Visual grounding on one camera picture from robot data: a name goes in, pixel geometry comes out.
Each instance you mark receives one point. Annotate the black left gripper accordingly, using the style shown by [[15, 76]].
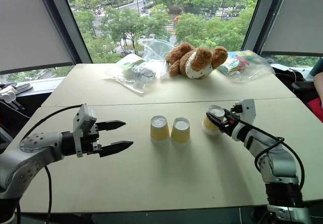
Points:
[[91, 143]]

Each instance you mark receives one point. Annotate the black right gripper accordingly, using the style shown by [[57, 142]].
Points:
[[230, 124]]

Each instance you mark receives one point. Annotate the yellow paper cup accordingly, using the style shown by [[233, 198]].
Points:
[[180, 133], [209, 126], [159, 132]]

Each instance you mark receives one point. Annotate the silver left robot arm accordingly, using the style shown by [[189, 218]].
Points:
[[32, 145]]

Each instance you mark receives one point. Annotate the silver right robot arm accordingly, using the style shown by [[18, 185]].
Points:
[[277, 163]]

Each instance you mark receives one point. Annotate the clear bag with colourful items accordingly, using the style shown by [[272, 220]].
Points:
[[242, 65]]

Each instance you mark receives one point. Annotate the brown teddy bear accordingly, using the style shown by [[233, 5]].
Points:
[[196, 62]]

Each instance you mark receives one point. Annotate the clear bag with green card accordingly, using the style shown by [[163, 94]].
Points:
[[133, 75]]

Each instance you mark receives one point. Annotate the black chair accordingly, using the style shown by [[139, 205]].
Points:
[[300, 87]]

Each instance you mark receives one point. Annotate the empty clear plastic bag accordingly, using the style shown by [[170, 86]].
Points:
[[154, 50]]

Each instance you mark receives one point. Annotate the red cloth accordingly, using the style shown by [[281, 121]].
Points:
[[316, 109]]

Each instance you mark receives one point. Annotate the black flat object on sill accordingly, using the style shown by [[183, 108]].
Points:
[[20, 87]]

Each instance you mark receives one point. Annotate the white plastic device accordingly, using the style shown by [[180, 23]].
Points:
[[7, 94]]

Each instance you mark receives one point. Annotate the grey roller blind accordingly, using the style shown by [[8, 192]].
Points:
[[295, 17], [30, 24]]

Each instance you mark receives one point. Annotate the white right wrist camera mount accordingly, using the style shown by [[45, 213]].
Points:
[[248, 110]]

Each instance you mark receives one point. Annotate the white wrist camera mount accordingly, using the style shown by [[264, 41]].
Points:
[[84, 118], [248, 110]]

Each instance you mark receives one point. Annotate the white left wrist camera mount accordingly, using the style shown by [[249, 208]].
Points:
[[84, 118]]

